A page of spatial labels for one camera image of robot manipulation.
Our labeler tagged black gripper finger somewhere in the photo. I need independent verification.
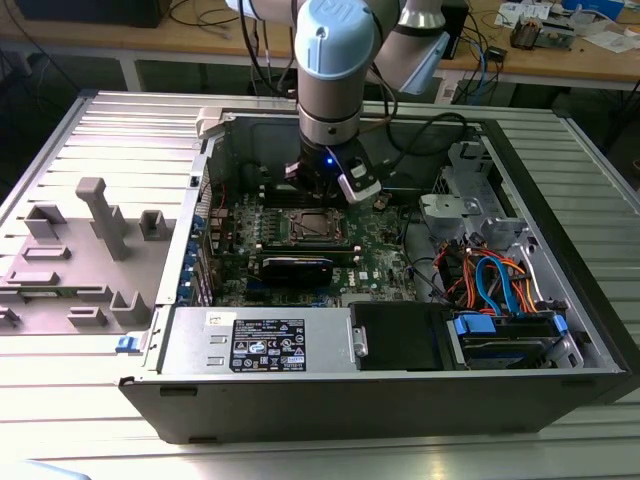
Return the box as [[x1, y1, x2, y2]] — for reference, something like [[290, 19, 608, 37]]
[[282, 159, 322, 206]]

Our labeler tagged silver CPU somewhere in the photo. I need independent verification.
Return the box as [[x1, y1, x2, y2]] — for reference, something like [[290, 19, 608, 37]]
[[303, 216, 337, 237]]

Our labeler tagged metal socket cover frame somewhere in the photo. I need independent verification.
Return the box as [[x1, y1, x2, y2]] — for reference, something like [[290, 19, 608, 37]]
[[287, 208, 349, 242]]

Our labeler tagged green motherboard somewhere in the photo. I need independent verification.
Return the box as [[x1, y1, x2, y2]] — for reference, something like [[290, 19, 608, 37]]
[[207, 187, 419, 309]]

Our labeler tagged grey case latch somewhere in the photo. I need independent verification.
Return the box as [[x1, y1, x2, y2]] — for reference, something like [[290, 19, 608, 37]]
[[195, 106, 225, 139]]

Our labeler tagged black graphics card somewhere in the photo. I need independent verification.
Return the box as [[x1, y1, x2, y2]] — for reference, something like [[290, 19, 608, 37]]
[[260, 255, 335, 289]]

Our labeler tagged silver metal drive cage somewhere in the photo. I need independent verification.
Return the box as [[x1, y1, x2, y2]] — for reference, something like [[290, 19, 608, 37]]
[[417, 139, 532, 251]]

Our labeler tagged black drive box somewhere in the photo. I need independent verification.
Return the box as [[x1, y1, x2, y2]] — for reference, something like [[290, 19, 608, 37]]
[[348, 301, 454, 372]]

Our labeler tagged silver power supply unit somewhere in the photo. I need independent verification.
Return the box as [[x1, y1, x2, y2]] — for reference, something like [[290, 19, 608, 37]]
[[157, 305, 359, 375]]

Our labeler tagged grey parts rack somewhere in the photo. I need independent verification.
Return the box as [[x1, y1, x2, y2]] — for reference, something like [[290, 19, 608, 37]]
[[0, 175, 179, 336]]

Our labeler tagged black grey PC case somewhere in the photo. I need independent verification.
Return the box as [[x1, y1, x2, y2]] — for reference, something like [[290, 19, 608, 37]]
[[118, 102, 640, 446]]

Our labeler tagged brown metal heat sink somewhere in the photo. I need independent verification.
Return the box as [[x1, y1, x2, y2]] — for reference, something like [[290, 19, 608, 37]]
[[508, 13, 544, 51]]

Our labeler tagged white printed leaflet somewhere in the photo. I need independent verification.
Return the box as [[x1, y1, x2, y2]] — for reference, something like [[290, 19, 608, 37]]
[[494, 1, 531, 27]]

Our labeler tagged hard disk in blue carrier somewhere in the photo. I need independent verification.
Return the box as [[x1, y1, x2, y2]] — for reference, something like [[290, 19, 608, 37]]
[[446, 310, 569, 372]]

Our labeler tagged wooden workbench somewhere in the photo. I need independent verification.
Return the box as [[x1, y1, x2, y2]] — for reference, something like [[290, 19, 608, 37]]
[[0, 0, 640, 94]]

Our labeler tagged large black box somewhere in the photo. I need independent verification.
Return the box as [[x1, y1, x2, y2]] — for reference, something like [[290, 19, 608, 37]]
[[14, 0, 171, 29]]

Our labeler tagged grey electronic device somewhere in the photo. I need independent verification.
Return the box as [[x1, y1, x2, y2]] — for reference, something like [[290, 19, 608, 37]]
[[539, 14, 581, 51]]

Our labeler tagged white paper sheet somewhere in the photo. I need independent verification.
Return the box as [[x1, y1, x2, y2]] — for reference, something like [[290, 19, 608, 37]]
[[582, 27, 640, 55]]

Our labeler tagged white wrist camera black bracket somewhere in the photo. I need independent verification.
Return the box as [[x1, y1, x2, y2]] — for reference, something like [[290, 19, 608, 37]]
[[335, 155, 384, 204]]

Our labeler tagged black camera cable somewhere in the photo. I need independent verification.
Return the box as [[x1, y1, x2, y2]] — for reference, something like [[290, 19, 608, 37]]
[[367, 69, 477, 191]]

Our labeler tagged blue wire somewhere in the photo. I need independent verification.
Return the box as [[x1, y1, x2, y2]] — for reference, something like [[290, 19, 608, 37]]
[[473, 255, 526, 317]]

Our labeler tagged orange wire bundle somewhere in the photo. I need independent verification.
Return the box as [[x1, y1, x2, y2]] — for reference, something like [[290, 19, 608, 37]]
[[433, 243, 544, 315]]

